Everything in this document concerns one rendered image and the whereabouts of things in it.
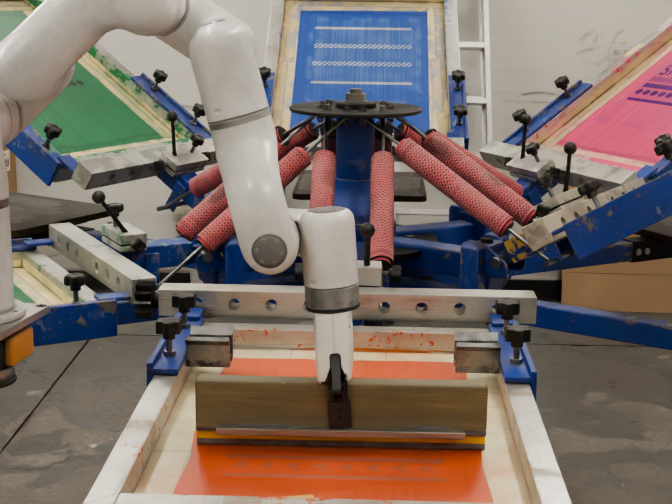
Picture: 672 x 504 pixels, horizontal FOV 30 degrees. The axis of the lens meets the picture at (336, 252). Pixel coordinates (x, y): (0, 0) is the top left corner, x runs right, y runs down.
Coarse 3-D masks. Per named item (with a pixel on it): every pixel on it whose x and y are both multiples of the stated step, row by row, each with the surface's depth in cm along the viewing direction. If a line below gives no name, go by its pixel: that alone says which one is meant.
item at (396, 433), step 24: (216, 432) 174; (240, 432) 174; (264, 432) 174; (288, 432) 174; (312, 432) 174; (336, 432) 174; (360, 432) 174; (384, 432) 174; (408, 432) 174; (432, 432) 174; (456, 432) 174
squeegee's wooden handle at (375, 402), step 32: (224, 384) 174; (256, 384) 174; (288, 384) 174; (320, 384) 174; (352, 384) 174; (384, 384) 174; (416, 384) 174; (448, 384) 174; (480, 384) 174; (224, 416) 175; (256, 416) 175; (288, 416) 175; (320, 416) 175; (352, 416) 175; (384, 416) 174; (416, 416) 174; (448, 416) 174; (480, 416) 174
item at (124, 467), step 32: (416, 352) 221; (448, 352) 221; (160, 384) 191; (512, 384) 193; (160, 416) 180; (512, 416) 183; (128, 448) 166; (544, 448) 168; (96, 480) 155; (128, 480) 157; (544, 480) 157
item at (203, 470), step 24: (240, 360) 215; (264, 360) 216; (288, 360) 216; (312, 360) 216; (192, 456) 173; (216, 456) 173; (192, 480) 165; (216, 480) 165; (240, 480) 165; (264, 480) 165; (288, 480) 165; (312, 480) 165
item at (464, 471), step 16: (368, 368) 212; (384, 368) 212; (400, 368) 212; (416, 368) 212; (432, 368) 212; (448, 368) 213; (448, 464) 171; (464, 464) 171; (480, 464) 172; (336, 480) 166; (448, 480) 166; (464, 480) 166; (480, 480) 166; (336, 496) 161; (352, 496) 161; (368, 496) 161; (384, 496) 161; (400, 496) 161; (416, 496) 161; (432, 496) 161; (448, 496) 161; (464, 496) 161; (480, 496) 161
